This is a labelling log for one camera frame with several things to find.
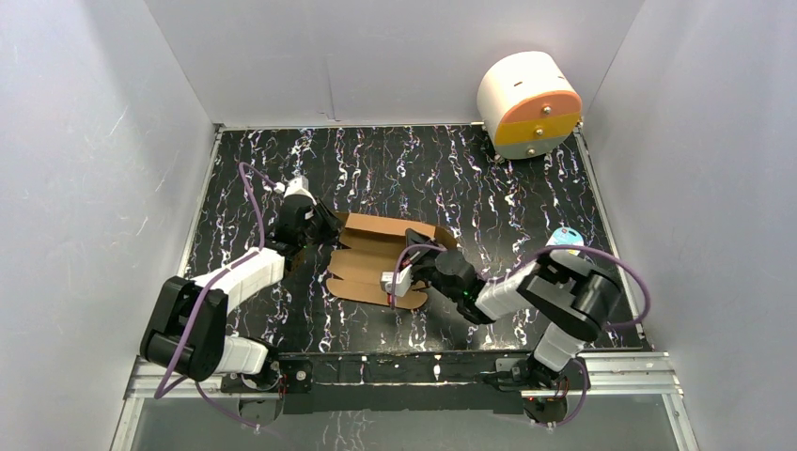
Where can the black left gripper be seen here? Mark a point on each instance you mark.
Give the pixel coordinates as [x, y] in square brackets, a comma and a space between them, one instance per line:
[321, 223]

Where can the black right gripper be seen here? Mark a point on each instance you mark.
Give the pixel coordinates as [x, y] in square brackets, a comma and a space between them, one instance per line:
[414, 238]

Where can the brown cardboard box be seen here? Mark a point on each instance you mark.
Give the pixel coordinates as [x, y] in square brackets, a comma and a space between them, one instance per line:
[370, 247]

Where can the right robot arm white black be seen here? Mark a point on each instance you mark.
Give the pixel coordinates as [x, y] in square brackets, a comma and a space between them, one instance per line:
[575, 295]

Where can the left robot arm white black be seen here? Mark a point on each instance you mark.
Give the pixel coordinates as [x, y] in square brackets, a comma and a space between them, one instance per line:
[187, 330]

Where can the small blue white packet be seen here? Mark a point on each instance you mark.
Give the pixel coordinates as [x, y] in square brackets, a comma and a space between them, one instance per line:
[565, 236]

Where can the white cylinder orange yellow face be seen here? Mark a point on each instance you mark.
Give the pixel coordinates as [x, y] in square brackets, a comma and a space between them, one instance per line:
[527, 105]

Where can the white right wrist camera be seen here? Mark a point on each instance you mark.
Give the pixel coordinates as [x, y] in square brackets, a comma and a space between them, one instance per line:
[396, 284]

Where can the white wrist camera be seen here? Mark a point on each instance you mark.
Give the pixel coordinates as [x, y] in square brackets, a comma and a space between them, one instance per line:
[396, 284]
[296, 186]

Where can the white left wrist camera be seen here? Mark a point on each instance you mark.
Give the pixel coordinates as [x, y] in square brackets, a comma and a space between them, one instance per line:
[296, 186]

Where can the aluminium front rail frame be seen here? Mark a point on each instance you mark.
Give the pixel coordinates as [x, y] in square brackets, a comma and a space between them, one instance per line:
[634, 403]

